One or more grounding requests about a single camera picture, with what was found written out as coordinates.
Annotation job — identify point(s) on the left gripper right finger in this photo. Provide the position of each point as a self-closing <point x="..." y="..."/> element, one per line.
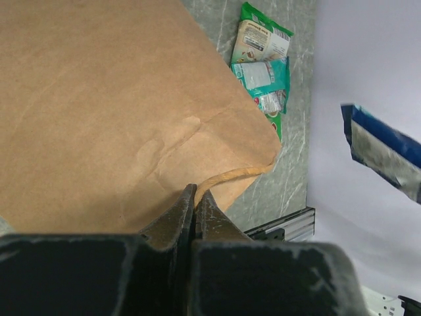
<point x="232" y="274"/>

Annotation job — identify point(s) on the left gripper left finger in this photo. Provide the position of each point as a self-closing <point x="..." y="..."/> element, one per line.
<point x="101" y="274"/>

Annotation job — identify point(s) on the brown paper bag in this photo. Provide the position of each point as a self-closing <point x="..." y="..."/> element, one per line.
<point x="110" y="108"/>

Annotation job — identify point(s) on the teal snack packet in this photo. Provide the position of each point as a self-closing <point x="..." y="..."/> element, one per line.
<point x="267" y="82"/>

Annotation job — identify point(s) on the blue Burts chips bag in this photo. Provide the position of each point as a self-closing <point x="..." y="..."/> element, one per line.
<point x="391" y="154"/>

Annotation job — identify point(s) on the green Cheetos chips bag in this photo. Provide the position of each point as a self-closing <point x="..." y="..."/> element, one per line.
<point x="259" y="38"/>

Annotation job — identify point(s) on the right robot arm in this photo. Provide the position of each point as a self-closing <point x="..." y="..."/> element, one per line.
<point x="381" y="305"/>

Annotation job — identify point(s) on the aluminium rail frame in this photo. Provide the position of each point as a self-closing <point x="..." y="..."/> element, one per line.
<point x="295" y="227"/>

